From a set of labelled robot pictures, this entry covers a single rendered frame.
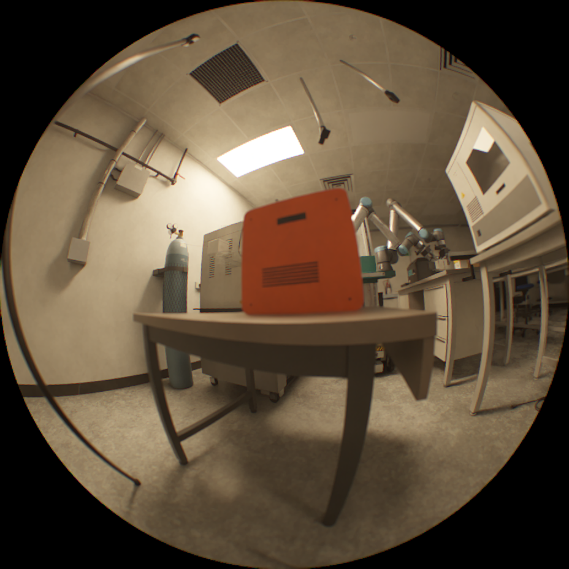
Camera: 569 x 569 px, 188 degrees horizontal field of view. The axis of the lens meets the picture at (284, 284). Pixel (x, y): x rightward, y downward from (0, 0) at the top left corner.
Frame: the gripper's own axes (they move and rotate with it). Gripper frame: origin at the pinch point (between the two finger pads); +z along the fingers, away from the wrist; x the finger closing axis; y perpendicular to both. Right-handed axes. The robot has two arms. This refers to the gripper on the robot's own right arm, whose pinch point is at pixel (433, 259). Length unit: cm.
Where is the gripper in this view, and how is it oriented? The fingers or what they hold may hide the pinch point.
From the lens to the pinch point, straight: 178.8
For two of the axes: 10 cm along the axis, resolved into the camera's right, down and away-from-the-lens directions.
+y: 6.8, -7.0, -2.1
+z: 6.2, 7.0, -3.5
